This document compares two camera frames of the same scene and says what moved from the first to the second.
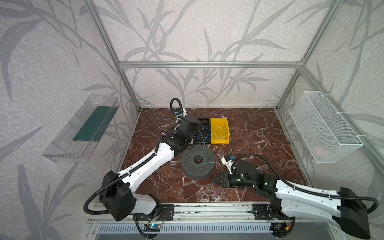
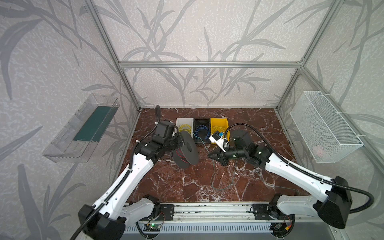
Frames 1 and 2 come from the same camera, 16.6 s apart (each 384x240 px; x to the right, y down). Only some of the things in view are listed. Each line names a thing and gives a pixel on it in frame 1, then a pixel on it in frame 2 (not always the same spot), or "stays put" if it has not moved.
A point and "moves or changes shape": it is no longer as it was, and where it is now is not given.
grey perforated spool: x=198 y=162 moves or changes shape
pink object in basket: x=317 y=150 stays put
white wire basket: x=326 y=137 stays put
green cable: x=173 y=118 -> x=210 y=151
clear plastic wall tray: x=77 y=140 stays put
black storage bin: x=202 y=134 stays put
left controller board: x=152 y=227 stays put
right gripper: x=226 y=181 -> x=225 y=154
